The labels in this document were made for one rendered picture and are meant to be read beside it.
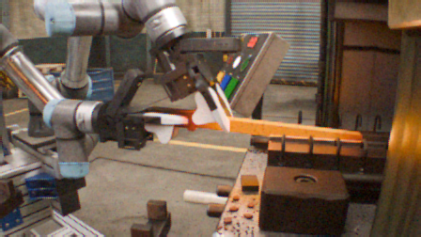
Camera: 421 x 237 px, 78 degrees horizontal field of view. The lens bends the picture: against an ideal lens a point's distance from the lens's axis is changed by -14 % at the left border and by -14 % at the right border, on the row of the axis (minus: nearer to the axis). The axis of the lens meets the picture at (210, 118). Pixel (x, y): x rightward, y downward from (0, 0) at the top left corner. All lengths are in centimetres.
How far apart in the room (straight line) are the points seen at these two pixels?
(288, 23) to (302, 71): 137
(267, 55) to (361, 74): 34
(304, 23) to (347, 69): 773
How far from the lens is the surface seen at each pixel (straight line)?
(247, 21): 864
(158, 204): 31
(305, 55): 845
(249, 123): 56
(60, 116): 72
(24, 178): 127
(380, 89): 78
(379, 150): 56
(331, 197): 41
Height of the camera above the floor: 117
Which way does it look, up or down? 15 degrees down
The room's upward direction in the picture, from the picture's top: straight up
